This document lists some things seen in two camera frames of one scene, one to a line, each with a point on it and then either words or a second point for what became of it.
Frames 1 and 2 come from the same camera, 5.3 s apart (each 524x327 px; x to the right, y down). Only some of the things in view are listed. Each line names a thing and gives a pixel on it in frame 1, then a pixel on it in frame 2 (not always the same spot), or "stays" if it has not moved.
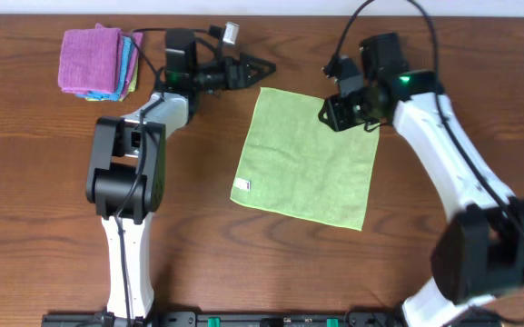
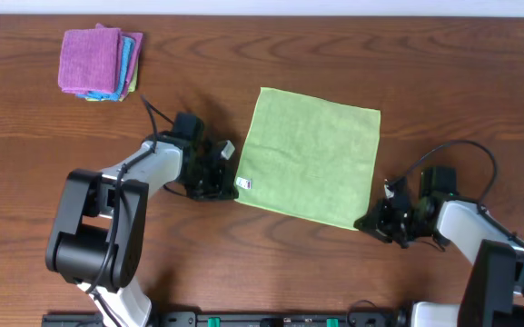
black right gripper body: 343,109 -> 387,219
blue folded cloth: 124,55 stays
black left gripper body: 235,74 -> 218,173
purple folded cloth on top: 90,60 stays
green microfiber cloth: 292,161 stays
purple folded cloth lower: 137,40 stays
